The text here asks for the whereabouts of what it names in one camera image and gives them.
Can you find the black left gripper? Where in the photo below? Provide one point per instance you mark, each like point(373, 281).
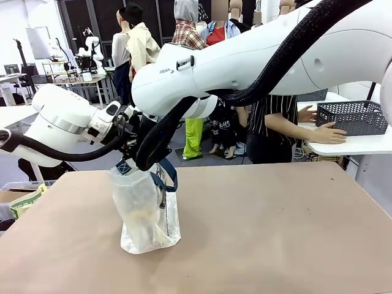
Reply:
point(130, 144)

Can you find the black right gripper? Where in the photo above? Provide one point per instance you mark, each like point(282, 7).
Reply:
point(163, 144)

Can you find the dark grey plastic basket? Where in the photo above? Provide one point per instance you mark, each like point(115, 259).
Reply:
point(352, 119)

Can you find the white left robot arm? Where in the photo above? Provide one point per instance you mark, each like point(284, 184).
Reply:
point(61, 116)

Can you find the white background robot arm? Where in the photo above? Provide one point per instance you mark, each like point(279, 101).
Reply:
point(56, 46)
point(92, 41)

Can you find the person's right forearm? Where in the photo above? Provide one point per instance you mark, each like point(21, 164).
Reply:
point(294, 130)

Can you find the black bag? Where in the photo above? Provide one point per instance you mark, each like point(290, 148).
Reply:
point(46, 171)

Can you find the person's left hand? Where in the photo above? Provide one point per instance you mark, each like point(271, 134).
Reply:
point(307, 114)

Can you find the person's right hand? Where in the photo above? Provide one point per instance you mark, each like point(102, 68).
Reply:
point(332, 134)

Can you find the mannequin neon yellow clothes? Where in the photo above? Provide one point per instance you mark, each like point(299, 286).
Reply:
point(193, 134)

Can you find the small mannequin black printed dress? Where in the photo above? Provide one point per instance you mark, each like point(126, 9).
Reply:
point(220, 125)

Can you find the wooden background worktable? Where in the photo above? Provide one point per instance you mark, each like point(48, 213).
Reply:
point(92, 80)

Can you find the mannequin white shirt navy trousers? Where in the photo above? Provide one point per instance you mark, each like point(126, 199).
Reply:
point(119, 49)

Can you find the person in striped shirt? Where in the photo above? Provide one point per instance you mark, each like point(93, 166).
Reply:
point(257, 122)

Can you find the white table leg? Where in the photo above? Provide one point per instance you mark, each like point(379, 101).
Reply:
point(37, 173)

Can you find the mannequin black hat cream jacket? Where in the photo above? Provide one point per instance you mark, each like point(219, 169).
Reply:
point(141, 46)

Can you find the clear plastic bin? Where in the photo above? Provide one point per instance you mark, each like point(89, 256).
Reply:
point(30, 182)

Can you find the mannequin grey hood plaid shirt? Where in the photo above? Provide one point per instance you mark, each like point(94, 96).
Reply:
point(186, 35)

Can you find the green printed cardboard box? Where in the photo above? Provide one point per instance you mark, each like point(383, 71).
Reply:
point(26, 202)

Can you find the black office chair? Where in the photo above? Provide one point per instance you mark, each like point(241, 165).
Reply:
point(29, 76)

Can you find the mannequin red shirt blue jacket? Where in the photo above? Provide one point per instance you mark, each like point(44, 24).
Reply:
point(219, 35)

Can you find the grey whiteboard panel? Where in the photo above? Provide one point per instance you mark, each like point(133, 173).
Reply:
point(38, 43)

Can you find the black tripod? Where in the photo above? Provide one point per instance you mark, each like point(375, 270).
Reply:
point(21, 55)

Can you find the dark computer monitor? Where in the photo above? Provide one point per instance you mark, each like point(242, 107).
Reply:
point(11, 69)

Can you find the wooden rack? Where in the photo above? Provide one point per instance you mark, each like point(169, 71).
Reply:
point(309, 151)

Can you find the grey mesh basket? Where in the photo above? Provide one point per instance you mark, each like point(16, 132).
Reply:
point(312, 95)

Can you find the white side table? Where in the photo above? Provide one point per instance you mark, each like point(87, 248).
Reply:
point(352, 147)

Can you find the black pole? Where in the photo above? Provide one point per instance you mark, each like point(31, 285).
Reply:
point(371, 92)

